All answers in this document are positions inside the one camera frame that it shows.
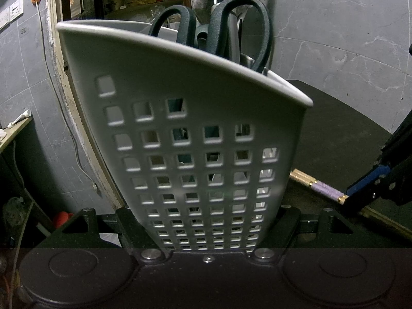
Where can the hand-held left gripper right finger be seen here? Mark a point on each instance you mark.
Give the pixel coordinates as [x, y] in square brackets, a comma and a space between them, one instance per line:
[286, 225]

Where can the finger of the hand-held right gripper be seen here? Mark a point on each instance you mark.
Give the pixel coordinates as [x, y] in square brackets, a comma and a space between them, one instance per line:
[370, 180]
[392, 191]

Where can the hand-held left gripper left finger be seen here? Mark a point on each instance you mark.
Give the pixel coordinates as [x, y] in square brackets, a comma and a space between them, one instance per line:
[128, 222]

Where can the wooden chopstick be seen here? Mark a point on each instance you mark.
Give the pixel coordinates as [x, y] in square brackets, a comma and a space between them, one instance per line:
[322, 188]

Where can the white perforated utensil basket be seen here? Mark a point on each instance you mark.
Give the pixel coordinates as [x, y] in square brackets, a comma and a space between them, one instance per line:
[193, 87]

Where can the red cup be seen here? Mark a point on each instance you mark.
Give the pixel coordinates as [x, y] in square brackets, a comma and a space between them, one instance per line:
[62, 219]

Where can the pale wooden counter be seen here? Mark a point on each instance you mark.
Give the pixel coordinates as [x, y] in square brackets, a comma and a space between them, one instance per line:
[16, 135]

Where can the white tube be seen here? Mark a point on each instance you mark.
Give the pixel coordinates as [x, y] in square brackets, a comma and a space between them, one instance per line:
[19, 118]

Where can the pale door frame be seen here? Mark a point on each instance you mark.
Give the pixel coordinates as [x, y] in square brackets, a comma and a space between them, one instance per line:
[54, 54]

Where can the white wall switch plate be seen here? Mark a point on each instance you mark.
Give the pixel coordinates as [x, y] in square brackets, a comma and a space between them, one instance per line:
[4, 19]
[16, 9]

